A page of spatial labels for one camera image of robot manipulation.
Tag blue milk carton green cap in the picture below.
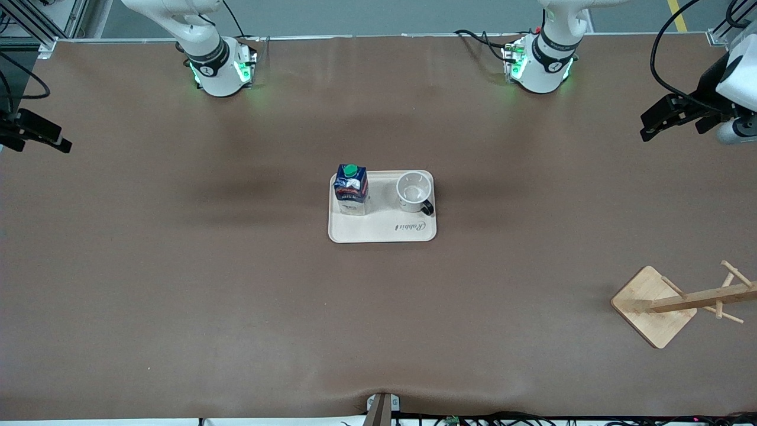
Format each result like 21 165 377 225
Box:
333 164 369 217

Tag black cables at arm base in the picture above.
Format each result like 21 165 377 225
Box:
454 28 510 63

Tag wooden mug stand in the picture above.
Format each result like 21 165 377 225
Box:
610 260 757 350

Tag black cable to gripper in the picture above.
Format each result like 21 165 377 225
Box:
0 50 51 113
650 0 719 113

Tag cream rectangular tray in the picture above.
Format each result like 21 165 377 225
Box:
328 170 438 244

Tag black cable to left gripper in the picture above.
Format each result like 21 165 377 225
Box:
650 0 719 113

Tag white smiley cup black handle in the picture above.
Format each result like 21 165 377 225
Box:
395 170 435 216

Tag aluminium frame profile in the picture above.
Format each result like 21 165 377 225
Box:
707 0 757 48
0 0 89 60

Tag black cable to right gripper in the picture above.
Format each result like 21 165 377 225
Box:
0 50 51 113

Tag thin black cable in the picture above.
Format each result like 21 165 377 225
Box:
222 0 261 42

